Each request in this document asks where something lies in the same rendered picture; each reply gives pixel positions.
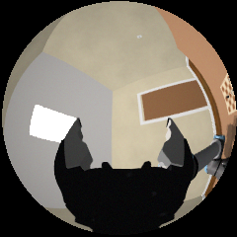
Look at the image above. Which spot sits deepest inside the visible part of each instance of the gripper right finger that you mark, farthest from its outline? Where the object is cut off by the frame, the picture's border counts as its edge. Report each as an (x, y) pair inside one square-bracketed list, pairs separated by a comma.
[(176, 156)]

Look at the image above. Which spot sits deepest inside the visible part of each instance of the brown and cream checkered chessboard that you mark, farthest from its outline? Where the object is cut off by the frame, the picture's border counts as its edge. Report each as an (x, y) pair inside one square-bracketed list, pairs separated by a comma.
[(226, 88)]

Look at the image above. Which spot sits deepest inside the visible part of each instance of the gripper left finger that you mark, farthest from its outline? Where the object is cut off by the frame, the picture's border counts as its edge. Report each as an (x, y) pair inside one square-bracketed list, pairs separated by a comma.
[(72, 158)]

